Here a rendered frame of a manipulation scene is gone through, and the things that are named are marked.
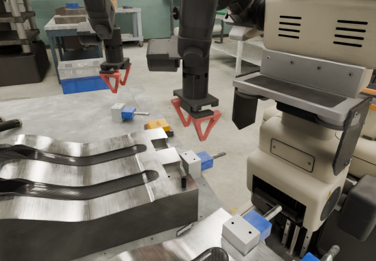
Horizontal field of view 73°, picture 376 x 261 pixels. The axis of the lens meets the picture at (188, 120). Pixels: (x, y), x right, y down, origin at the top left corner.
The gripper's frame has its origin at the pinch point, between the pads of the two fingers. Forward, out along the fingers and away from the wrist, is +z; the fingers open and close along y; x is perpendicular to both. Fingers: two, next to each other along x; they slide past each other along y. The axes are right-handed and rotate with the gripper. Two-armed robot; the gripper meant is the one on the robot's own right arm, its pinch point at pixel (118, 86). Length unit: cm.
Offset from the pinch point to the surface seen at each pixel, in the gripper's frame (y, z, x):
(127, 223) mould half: 50, 7, 21
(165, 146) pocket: 25.6, 5.8, 22.1
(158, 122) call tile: 7.7, 8.7, 15.7
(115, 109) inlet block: 2.8, 7.4, -1.1
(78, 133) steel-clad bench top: 12.9, 12.4, -10.7
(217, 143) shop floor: -114, 94, 35
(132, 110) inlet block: 0.7, 8.5, 4.5
